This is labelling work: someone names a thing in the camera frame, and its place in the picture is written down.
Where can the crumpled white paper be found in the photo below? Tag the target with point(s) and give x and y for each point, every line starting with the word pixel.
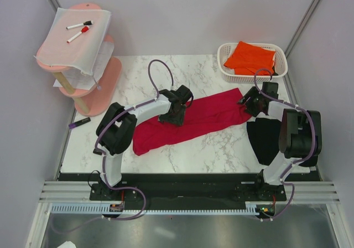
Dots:
pixel 67 244

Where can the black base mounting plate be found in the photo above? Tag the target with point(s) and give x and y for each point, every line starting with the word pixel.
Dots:
pixel 188 191

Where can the white mesh cloth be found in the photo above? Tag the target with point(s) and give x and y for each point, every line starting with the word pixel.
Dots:
pixel 82 52

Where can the white paper sheets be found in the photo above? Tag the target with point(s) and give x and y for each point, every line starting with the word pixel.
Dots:
pixel 85 82

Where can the aluminium frame rail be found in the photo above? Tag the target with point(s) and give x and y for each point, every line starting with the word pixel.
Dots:
pixel 79 192

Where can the pink tiered shelf stand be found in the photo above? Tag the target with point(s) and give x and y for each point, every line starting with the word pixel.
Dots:
pixel 96 100

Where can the purple capped marker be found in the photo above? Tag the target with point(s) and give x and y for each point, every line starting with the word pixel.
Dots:
pixel 79 123

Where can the black capped whiteboard marker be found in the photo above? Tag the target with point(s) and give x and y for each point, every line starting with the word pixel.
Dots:
pixel 86 23

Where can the orange t shirt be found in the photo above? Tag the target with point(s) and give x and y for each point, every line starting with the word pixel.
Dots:
pixel 247 59

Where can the red capped whiteboard marker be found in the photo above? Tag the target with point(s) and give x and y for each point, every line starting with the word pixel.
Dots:
pixel 83 30

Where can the white slotted cable duct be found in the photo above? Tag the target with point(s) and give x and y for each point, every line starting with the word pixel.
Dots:
pixel 118 209

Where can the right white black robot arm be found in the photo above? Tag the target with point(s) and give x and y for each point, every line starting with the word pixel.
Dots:
pixel 276 173

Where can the red t shirt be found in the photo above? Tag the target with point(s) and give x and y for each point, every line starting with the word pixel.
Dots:
pixel 206 115

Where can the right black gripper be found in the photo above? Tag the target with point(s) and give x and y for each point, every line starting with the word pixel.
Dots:
pixel 254 112

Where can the black folded t shirt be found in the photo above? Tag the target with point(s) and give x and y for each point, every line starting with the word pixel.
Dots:
pixel 291 137

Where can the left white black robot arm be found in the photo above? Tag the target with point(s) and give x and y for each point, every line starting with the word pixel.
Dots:
pixel 116 129

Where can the white plastic basket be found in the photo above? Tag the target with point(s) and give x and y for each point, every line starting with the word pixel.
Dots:
pixel 226 50

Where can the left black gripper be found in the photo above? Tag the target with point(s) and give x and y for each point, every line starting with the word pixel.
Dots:
pixel 178 120

